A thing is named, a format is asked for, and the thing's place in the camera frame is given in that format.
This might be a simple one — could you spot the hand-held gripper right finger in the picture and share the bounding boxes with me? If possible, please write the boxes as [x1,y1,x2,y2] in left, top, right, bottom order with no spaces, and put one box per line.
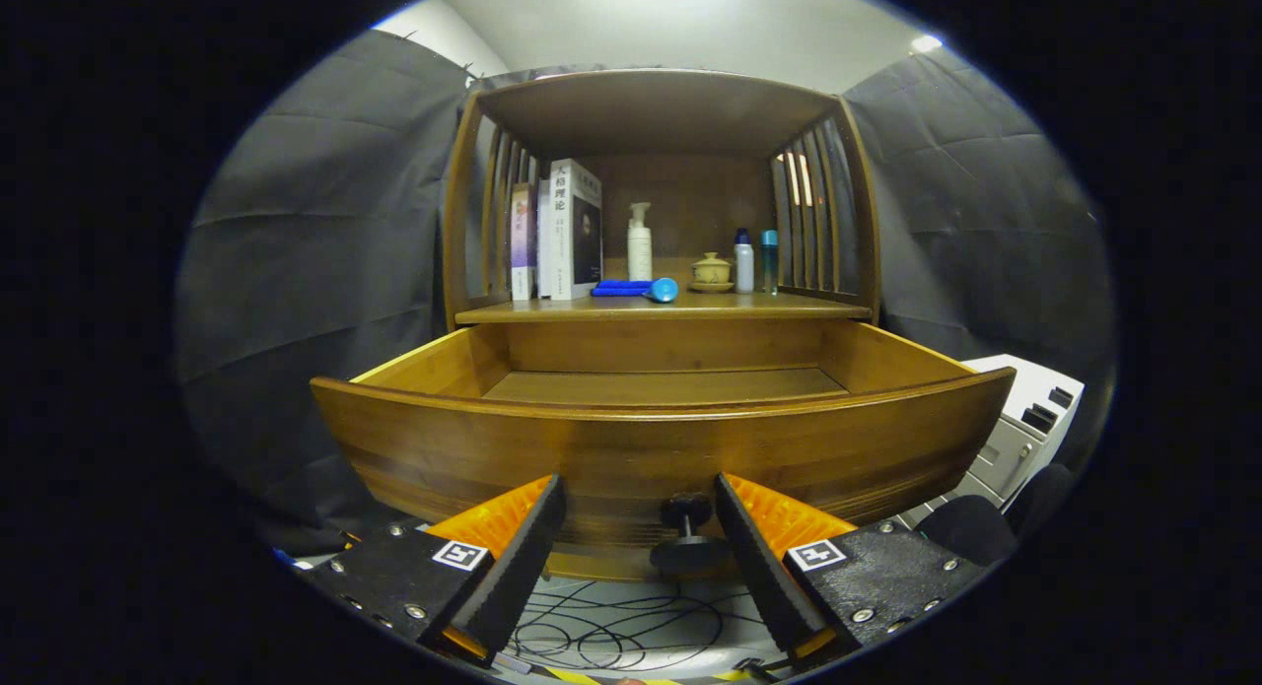
[716,473,987,669]

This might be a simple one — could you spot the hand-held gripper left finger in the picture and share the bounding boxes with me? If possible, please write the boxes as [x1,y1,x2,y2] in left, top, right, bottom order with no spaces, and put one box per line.
[301,475,569,669]

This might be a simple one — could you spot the wooden drawer with black knob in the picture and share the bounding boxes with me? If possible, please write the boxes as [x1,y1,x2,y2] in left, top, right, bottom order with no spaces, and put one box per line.
[310,320,1017,580]

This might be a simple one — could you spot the wooden countertop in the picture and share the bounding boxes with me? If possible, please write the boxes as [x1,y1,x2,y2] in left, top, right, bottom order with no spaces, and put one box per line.
[454,289,874,324]

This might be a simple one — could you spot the white filing cabinet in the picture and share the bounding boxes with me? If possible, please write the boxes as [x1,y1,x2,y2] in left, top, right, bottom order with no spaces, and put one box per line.
[892,354,1086,528]

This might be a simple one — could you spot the wooden cabinet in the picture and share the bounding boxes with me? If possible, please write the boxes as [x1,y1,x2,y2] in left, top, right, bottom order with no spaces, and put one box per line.
[441,69,883,331]

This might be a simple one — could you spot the black chair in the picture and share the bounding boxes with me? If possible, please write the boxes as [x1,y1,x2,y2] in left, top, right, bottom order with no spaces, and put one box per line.
[912,463,1078,568]

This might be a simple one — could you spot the yellow lidded tea cup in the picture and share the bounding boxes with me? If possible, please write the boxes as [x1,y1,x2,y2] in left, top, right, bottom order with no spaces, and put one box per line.
[688,252,736,294]

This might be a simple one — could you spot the purple white book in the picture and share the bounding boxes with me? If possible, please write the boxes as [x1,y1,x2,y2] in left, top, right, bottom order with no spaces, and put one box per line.
[510,182,539,302]

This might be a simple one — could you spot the thin white book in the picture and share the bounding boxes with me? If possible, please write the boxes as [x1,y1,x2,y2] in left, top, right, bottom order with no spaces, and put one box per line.
[536,179,553,300]

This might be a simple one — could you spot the white pump bottle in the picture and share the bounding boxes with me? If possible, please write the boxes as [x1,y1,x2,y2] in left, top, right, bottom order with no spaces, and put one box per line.
[627,202,654,282]

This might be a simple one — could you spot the large white portrait book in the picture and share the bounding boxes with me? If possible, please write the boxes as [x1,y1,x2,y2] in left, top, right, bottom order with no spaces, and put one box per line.
[549,158,603,302]

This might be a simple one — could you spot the black floor cables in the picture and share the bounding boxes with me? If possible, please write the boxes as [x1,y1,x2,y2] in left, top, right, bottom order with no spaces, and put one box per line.
[503,579,780,681]

